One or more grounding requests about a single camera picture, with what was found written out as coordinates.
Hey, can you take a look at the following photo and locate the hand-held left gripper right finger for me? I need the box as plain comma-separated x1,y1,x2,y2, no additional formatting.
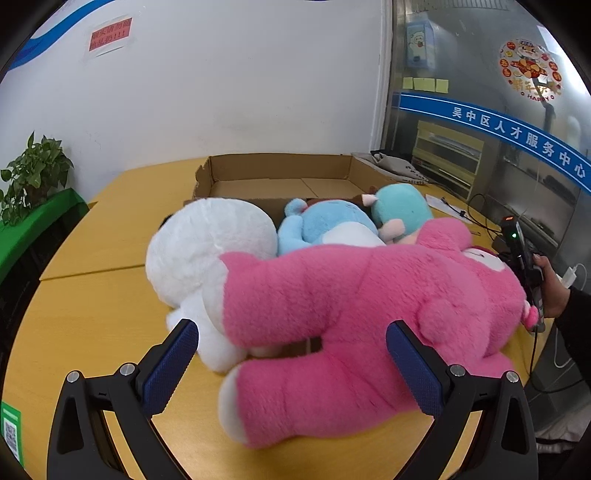
385,320,540,480

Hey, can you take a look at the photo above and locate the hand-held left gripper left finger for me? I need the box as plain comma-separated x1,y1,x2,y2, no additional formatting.
46,318,200,480

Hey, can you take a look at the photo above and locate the pink plush bear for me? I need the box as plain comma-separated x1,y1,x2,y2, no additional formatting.
218,217,541,449

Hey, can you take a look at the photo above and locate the white panda plush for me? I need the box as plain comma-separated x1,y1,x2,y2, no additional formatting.
145,198,280,374

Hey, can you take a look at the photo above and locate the teal and pink plush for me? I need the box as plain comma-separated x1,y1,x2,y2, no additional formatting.
362,184,435,245

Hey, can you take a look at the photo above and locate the blue plush bear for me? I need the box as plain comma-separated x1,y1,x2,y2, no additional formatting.
276,198,386,254

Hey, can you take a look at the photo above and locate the shallow cardboard box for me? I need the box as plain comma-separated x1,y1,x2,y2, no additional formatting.
183,154,393,227

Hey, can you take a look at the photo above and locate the person's right forearm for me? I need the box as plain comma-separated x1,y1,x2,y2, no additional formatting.
551,286,591,444

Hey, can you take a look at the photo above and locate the person's right hand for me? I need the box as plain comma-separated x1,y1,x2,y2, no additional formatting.
531,254,571,319

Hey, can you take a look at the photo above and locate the white charger plug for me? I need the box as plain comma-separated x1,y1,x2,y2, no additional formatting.
558,265,585,289

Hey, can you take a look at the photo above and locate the white paper sheet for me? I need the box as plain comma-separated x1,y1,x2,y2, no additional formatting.
425,194,474,224

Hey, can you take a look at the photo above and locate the pale shelf behind glass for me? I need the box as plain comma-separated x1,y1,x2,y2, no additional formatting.
411,120,488,201

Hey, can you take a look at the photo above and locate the blue window banner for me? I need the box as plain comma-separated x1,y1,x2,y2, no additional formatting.
399,91,591,195

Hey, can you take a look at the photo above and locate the grey cloth bag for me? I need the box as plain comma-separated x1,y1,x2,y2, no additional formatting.
351,150,430,185

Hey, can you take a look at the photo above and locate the green code sticker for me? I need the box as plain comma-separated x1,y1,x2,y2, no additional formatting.
0,401,26,462

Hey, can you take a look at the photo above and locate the round festive window sticker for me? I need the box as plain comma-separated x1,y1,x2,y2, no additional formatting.
498,39,563,100

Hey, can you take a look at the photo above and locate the green cover cloth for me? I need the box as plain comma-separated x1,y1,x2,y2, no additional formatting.
0,188,90,287

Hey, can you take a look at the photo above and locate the blue cartoon poster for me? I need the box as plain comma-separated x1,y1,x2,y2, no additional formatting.
404,18,437,72

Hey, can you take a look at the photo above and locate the green potted plant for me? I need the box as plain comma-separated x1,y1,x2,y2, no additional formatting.
0,131,75,227

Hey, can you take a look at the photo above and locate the black cable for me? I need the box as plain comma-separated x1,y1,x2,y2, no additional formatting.
466,194,509,234

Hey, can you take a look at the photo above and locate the red wall notice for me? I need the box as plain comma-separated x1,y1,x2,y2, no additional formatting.
83,21,137,58

